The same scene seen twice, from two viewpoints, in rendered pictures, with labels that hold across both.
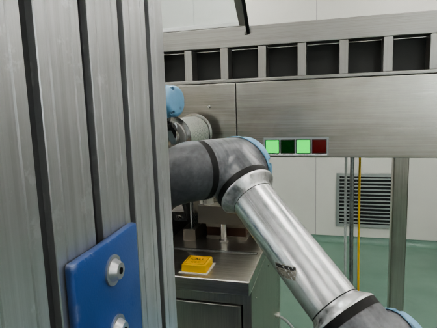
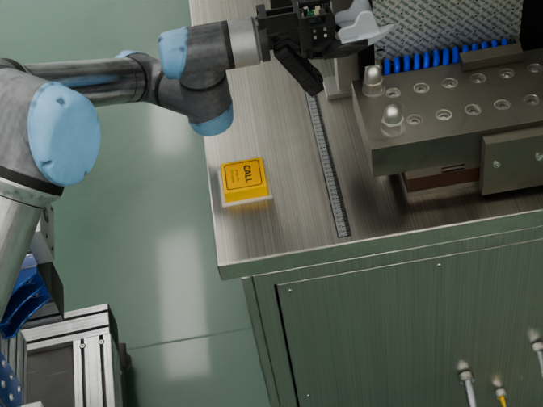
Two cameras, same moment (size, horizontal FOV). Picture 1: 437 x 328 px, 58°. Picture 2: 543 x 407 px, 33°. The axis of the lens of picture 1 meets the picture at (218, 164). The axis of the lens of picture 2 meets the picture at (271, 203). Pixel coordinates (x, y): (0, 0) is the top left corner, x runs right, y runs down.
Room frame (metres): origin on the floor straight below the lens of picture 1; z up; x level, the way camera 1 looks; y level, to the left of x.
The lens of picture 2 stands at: (0.83, -0.96, 1.98)
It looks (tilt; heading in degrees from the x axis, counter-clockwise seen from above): 47 degrees down; 75
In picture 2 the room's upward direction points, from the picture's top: 10 degrees counter-clockwise
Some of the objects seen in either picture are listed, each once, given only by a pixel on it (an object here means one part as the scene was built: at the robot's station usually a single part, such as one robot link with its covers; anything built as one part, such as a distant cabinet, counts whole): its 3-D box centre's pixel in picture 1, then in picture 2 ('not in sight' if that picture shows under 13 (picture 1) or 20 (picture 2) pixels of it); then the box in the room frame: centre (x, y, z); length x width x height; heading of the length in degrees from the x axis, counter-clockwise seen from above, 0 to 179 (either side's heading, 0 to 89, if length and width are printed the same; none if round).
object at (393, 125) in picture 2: not in sight; (392, 117); (1.28, -0.06, 1.05); 0.04 x 0.04 x 0.04
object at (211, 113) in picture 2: not in sight; (199, 96); (1.05, 0.19, 1.01); 0.11 x 0.08 x 0.11; 126
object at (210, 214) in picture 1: (235, 200); (489, 106); (1.44, -0.06, 1.00); 0.40 x 0.16 x 0.06; 164
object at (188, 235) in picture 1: (201, 222); not in sight; (1.44, 0.07, 0.92); 0.28 x 0.04 x 0.04; 164
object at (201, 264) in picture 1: (197, 263); (244, 179); (1.07, 0.07, 0.91); 0.07 x 0.07 x 0.02; 74
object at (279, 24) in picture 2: not in sight; (296, 28); (1.21, 0.13, 1.12); 0.12 x 0.08 x 0.09; 164
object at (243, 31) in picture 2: not in sight; (246, 40); (1.14, 0.16, 1.11); 0.08 x 0.05 x 0.08; 74
